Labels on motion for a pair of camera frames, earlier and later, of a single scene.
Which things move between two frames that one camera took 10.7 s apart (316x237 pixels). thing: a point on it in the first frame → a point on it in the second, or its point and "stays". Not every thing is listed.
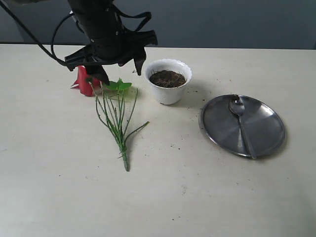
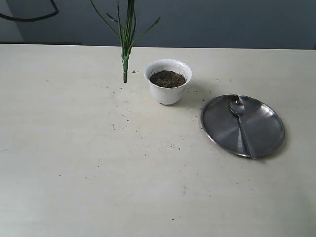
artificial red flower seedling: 110,110 → 126,33
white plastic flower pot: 169,78 stays
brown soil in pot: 167,78 stays
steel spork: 237,106 stays
